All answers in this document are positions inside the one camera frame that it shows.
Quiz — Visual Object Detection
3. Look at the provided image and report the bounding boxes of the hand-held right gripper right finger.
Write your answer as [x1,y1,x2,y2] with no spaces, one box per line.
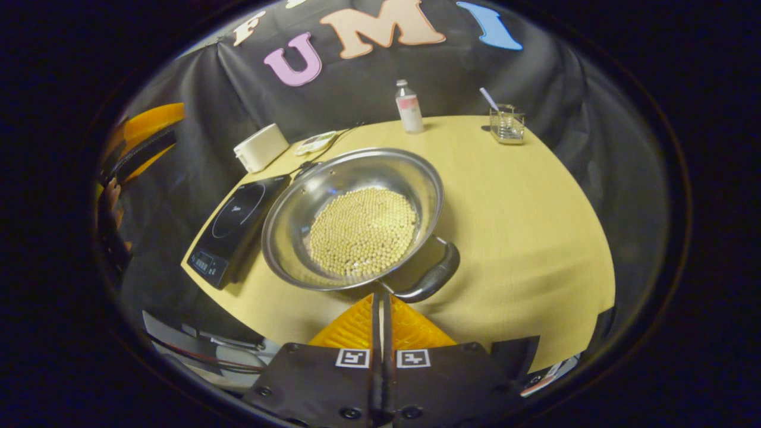
[380,291,542,426]

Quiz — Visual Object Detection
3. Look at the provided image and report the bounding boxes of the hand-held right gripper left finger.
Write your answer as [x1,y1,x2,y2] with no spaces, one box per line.
[244,292,386,426]

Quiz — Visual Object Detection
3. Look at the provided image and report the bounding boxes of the black induction cooktop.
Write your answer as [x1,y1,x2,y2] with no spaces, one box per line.
[186,174,293,290]

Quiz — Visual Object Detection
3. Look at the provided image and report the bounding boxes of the pile of yellow beans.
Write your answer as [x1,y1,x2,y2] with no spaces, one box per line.
[308,187,418,279]

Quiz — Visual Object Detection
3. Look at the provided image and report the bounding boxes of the stainless steel pot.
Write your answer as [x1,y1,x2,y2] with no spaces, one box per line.
[262,147,461,304]

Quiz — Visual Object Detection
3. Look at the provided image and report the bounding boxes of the white and red object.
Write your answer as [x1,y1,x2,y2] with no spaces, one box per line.
[520,354,580,398]

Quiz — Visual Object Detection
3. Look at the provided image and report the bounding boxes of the white toaster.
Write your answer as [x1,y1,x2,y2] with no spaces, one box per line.
[233,123,290,174]

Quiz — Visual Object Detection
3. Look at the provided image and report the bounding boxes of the white divided bean tray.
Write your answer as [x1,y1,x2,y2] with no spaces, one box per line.
[294,131,338,156]

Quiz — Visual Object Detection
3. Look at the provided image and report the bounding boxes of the clear bottle with pink label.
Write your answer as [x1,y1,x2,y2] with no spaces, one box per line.
[395,79,424,134]

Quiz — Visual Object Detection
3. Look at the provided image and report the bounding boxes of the black power cable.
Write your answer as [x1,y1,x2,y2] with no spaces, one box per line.
[291,122,364,179]

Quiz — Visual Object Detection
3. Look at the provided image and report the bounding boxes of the small wire basket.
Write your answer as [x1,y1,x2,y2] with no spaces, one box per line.
[489,104,526,145]

